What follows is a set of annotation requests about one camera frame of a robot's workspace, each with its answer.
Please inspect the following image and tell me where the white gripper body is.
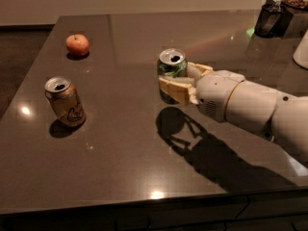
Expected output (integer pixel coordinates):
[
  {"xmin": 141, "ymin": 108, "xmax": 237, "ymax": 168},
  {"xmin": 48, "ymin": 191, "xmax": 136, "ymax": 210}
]
[{"xmin": 196, "ymin": 70, "xmax": 245, "ymax": 122}]

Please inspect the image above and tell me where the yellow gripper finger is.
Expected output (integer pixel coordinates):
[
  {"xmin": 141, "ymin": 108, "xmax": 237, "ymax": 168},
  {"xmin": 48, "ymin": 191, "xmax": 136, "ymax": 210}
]
[
  {"xmin": 187, "ymin": 62, "xmax": 213, "ymax": 81},
  {"xmin": 158, "ymin": 76, "xmax": 198, "ymax": 105}
]

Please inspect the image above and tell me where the green soda can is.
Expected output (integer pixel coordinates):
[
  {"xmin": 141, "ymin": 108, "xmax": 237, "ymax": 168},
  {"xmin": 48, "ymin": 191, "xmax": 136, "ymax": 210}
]
[{"xmin": 156, "ymin": 47, "xmax": 189, "ymax": 105}]

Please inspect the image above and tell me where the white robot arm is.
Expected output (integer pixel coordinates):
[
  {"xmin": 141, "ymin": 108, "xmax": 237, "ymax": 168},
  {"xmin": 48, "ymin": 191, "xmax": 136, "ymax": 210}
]
[{"xmin": 158, "ymin": 63, "xmax": 308, "ymax": 165}]

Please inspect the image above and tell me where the orange soda can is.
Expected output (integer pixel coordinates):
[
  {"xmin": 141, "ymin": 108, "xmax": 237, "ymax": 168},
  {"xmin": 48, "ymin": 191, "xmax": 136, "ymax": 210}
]
[{"xmin": 44, "ymin": 76, "xmax": 86, "ymax": 128}]

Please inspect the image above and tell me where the black mesh cup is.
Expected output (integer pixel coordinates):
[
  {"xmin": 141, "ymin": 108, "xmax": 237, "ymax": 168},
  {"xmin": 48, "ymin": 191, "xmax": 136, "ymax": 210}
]
[{"xmin": 254, "ymin": 4, "xmax": 285, "ymax": 39}]

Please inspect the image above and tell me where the white object at right edge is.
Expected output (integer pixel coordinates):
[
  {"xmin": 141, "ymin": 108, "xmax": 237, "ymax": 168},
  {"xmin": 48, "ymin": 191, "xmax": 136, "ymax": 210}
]
[{"xmin": 293, "ymin": 30, "xmax": 308, "ymax": 69}]

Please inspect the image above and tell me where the red apple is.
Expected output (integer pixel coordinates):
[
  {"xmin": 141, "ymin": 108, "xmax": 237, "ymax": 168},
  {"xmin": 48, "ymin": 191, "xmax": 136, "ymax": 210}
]
[{"xmin": 65, "ymin": 34, "xmax": 90, "ymax": 57}]

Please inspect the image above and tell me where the dark snack container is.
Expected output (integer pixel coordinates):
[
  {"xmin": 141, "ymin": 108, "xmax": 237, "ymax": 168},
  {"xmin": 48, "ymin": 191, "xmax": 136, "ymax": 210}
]
[{"xmin": 266, "ymin": 0, "xmax": 308, "ymax": 39}]

